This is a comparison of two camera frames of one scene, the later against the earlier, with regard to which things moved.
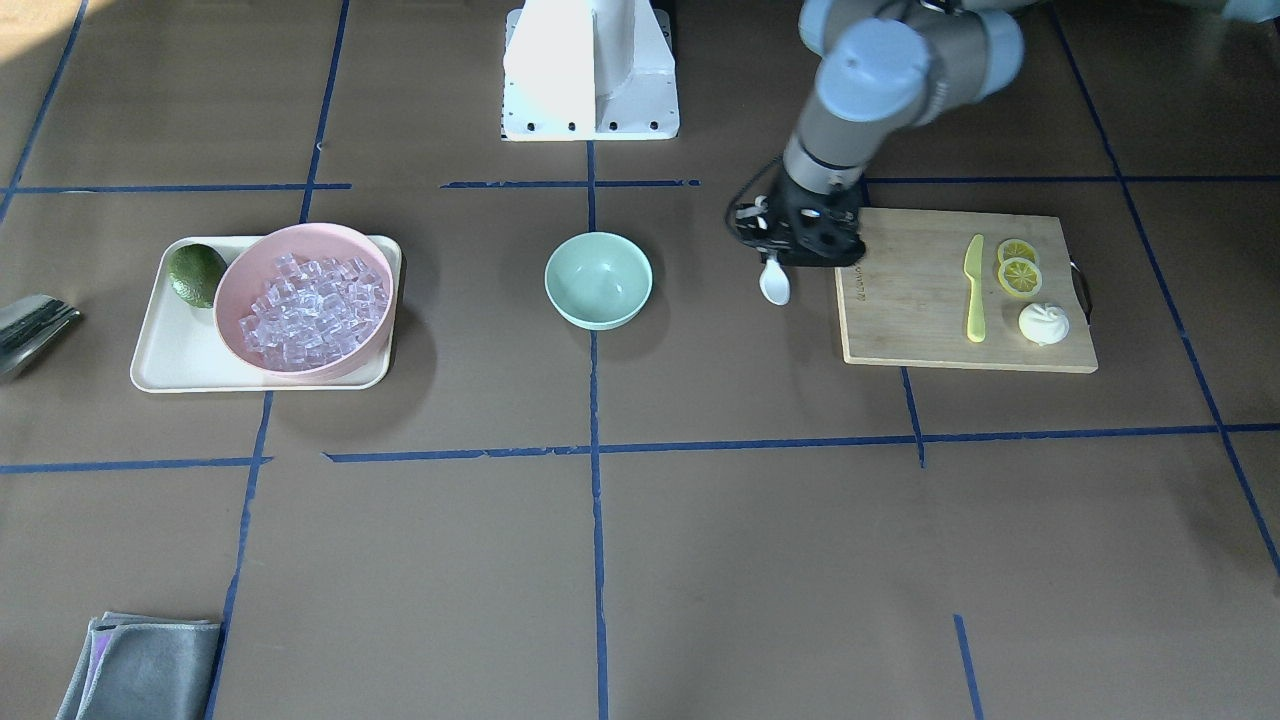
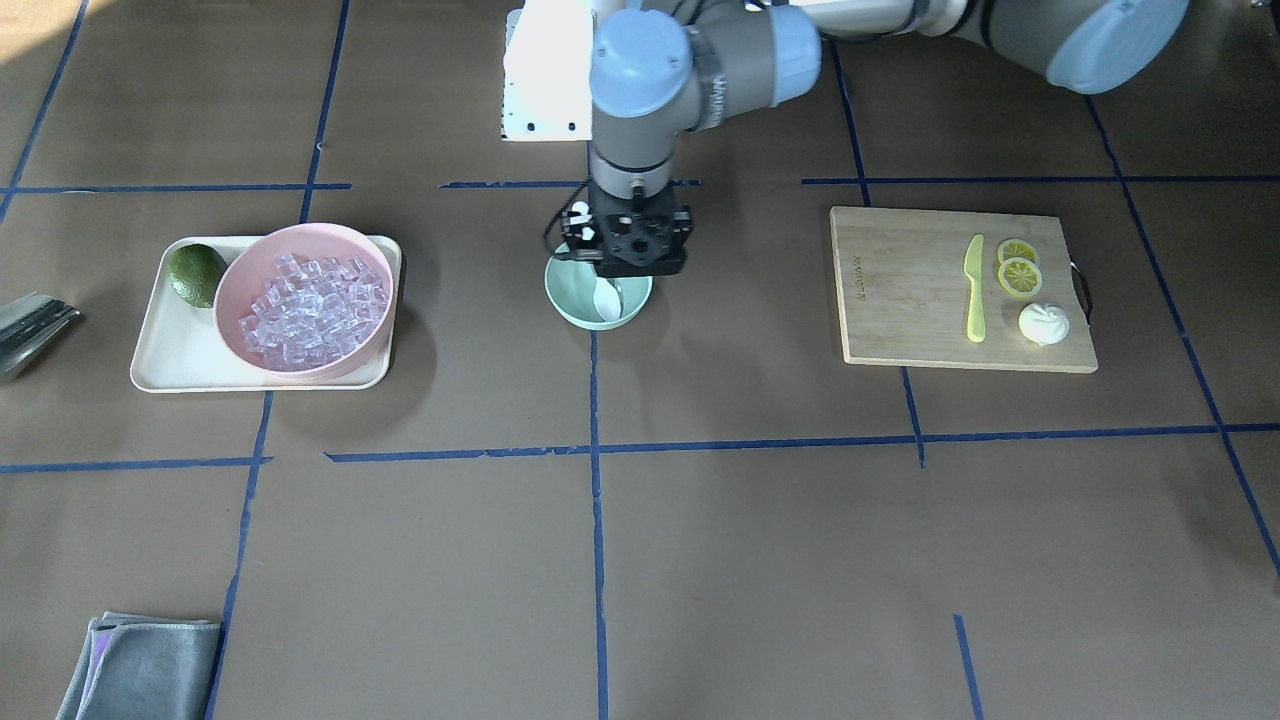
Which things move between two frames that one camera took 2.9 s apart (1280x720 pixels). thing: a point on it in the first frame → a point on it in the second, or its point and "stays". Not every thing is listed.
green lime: (194, 272) stays
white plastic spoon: (775, 281) → (608, 299)
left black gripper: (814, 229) → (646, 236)
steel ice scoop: (26, 323) stays
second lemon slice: (1016, 247) stays
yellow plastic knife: (973, 261) stays
